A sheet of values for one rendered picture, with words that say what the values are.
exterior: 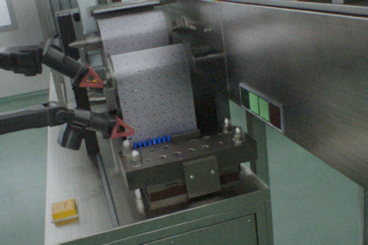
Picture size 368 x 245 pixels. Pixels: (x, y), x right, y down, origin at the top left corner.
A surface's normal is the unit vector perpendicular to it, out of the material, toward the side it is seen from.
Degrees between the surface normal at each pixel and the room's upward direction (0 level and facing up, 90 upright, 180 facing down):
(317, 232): 0
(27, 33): 90
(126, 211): 0
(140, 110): 90
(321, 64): 90
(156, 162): 0
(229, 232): 90
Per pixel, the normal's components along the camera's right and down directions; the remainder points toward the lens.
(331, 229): -0.13, -0.93
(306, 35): -0.96, 0.21
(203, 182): 0.27, 0.29
